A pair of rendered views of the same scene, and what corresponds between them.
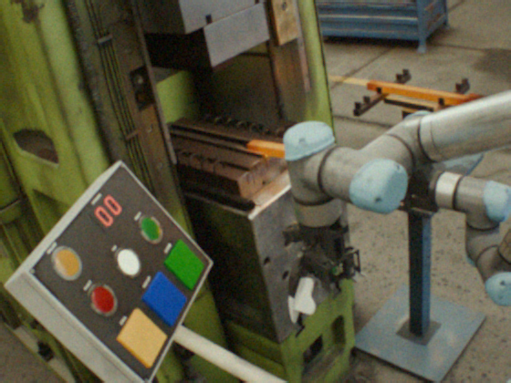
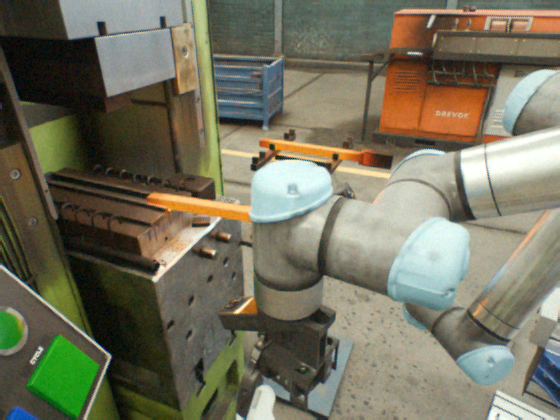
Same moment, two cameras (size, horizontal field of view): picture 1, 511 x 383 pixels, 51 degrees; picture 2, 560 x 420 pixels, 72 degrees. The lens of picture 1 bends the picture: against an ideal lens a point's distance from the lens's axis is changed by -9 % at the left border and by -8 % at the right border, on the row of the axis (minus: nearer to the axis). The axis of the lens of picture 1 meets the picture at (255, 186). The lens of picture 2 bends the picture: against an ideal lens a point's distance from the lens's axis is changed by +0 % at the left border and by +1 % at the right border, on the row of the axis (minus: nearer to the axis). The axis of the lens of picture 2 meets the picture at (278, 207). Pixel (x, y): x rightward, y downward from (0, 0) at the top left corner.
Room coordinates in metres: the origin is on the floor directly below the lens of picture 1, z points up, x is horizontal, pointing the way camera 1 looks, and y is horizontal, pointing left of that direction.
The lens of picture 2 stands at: (0.48, 0.06, 1.43)
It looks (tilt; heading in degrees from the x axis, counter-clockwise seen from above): 29 degrees down; 335
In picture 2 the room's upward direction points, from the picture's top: straight up
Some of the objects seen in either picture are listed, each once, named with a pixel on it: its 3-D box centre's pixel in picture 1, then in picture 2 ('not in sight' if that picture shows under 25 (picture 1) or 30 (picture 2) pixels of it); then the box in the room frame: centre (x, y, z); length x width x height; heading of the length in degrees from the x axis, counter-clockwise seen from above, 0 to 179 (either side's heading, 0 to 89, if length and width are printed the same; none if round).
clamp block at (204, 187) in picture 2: (290, 138); (190, 191); (1.45, -0.12, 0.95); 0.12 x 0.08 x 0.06; 43
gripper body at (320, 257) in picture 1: (326, 247); (292, 340); (0.76, -0.09, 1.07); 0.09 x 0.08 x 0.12; 29
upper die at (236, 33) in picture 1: (179, 30); (58, 53); (1.44, 0.11, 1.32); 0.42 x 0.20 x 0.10; 43
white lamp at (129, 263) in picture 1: (128, 262); not in sight; (0.81, 0.25, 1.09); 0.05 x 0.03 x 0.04; 133
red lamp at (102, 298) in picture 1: (102, 299); not in sight; (0.72, 0.28, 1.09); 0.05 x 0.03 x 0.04; 133
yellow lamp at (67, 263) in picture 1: (67, 263); not in sight; (0.73, 0.32, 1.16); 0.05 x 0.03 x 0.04; 133
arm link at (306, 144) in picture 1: (313, 162); (292, 223); (0.77, -0.09, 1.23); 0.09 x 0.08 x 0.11; 37
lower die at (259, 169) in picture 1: (207, 153); (98, 207); (1.44, 0.11, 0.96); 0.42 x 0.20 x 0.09; 43
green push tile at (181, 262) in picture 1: (182, 264); (64, 376); (0.89, 0.17, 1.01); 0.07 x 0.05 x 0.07; 158
